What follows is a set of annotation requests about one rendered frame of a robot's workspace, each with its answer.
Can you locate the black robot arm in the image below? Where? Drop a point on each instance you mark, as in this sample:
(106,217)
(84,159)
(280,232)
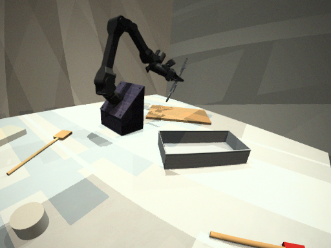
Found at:
(105,77)

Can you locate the light wooden board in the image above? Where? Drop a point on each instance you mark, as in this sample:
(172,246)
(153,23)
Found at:
(178,114)

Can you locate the white short cylinder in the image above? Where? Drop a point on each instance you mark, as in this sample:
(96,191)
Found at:
(29,221)

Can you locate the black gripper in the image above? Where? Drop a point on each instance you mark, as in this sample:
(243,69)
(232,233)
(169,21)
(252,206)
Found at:
(168,74)

